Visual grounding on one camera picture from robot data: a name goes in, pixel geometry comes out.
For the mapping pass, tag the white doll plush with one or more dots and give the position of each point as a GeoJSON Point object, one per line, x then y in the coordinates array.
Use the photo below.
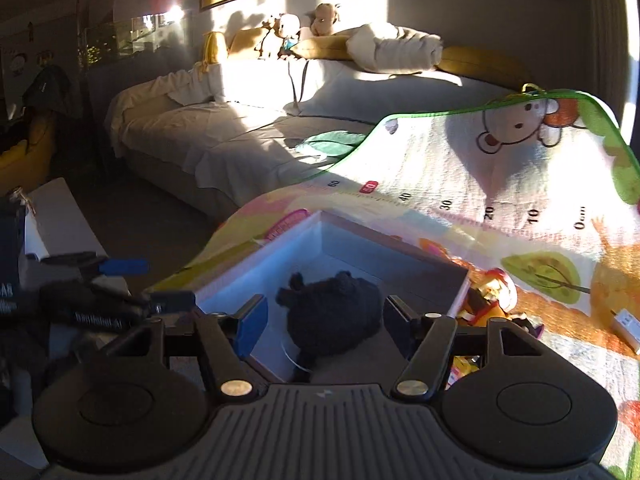
{"type": "Point", "coordinates": [289, 27]}

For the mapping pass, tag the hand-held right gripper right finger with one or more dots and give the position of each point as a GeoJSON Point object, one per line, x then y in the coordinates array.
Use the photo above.
{"type": "Point", "coordinates": [400, 317]}

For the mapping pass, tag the white cardboard box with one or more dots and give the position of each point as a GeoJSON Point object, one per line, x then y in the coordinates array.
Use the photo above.
{"type": "Point", "coordinates": [60, 215]}

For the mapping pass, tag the red yellow toy figure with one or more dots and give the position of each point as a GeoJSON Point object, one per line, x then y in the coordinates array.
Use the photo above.
{"type": "Point", "coordinates": [487, 292]}

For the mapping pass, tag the folded white blanket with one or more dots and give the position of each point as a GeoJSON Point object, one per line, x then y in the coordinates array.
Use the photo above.
{"type": "Point", "coordinates": [395, 50]}

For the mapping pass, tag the green leaf cushion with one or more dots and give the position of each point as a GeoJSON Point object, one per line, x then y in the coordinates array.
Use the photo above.
{"type": "Point", "coordinates": [330, 142]}

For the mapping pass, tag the long yellow cushion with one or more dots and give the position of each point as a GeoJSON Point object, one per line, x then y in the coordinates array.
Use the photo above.
{"type": "Point", "coordinates": [480, 62]}

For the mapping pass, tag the white pillow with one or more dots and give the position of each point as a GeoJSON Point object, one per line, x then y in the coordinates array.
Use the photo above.
{"type": "Point", "coordinates": [340, 95]}

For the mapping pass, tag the dark hanging jacket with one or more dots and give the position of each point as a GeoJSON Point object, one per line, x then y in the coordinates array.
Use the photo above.
{"type": "Point", "coordinates": [47, 90]}

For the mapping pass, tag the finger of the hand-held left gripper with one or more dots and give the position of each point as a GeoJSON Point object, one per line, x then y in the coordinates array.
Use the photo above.
{"type": "Point", "coordinates": [122, 266]}
{"type": "Point", "coordinates": [170, 301]}

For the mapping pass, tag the glass tank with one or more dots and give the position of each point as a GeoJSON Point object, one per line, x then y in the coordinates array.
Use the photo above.
{"type": "Point", "coordinates": [125, 37]}

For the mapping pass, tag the cartoon printed play mat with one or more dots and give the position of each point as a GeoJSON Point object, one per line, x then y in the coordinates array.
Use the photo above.
{"type": "Point", "coordinates": [500, 185]}

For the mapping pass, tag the small white box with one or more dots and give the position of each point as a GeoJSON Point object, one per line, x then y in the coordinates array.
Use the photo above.
{"type": "Point", "coordinates": [627, 330]}

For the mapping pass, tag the yellow armchair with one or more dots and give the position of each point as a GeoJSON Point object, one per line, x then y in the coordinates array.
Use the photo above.
{"type": "Point", "coordinates": [25, 160]}

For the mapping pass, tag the tan plush toy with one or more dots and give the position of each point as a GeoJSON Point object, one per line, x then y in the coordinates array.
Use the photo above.
{"type": "Point", "coordinates": [324, 17]}

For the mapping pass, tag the yellow banana plush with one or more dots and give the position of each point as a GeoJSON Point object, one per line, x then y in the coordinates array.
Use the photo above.
{"type": "Point", "coordinates": [215, 47]}

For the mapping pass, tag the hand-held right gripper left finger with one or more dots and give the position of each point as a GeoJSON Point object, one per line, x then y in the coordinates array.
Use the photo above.
{"type": "Point", "coordinates": [252, 322]}

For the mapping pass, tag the brown plush toy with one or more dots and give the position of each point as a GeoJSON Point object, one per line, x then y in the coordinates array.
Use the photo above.
{"type": "Point", "coordinates": [267, 35]}

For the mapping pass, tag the white storage box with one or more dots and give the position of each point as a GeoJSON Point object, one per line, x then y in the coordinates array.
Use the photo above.
{"type": "Point", "coordinates": [350, 245]}

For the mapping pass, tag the black plush toy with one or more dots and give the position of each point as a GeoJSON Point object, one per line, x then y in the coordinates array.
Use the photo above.
{"type": "Point", "coordinates": [330, 310]}

